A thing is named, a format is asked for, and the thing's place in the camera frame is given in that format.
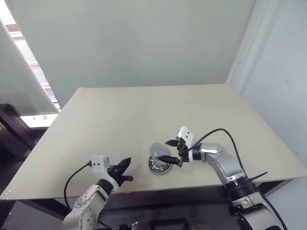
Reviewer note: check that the dark wooden furniture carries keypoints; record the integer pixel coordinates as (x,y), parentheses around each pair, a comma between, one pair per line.
(12,134)

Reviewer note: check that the white roller blind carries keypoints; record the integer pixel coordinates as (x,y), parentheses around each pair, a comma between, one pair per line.
(14,83)

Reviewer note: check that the motor housing with copper windings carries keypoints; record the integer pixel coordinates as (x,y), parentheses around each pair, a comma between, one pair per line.
(159,174)

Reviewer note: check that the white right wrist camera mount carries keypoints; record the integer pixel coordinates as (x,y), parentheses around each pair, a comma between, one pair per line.
(185,135)

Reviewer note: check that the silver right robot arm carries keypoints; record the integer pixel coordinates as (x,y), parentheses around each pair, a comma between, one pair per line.
(223,163)

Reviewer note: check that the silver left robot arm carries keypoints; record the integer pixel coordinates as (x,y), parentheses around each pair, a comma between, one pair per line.
(86,203)

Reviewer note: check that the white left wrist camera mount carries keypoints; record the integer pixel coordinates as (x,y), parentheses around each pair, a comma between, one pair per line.
(99,164)

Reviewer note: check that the silver spoked rotor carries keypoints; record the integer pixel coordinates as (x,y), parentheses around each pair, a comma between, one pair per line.
(156,167)

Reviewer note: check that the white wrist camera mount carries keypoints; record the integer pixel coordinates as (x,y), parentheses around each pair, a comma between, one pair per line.
(99,164)
(185,135)

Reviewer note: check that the dark table frame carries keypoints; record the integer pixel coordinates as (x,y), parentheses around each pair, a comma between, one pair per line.
(168,198)

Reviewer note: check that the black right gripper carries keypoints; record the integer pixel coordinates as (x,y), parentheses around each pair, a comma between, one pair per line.
(183,153)

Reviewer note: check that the grey round motor lid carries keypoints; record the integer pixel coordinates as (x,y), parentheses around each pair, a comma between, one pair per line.
(158,151)

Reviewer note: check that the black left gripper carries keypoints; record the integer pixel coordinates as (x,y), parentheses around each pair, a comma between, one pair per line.
(115,175)

